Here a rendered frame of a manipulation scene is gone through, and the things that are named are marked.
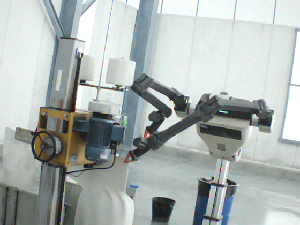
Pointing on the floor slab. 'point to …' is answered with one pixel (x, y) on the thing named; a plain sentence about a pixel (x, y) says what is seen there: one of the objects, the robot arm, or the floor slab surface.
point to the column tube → (65, 49)
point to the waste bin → (203, 193)
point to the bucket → (162, 208)
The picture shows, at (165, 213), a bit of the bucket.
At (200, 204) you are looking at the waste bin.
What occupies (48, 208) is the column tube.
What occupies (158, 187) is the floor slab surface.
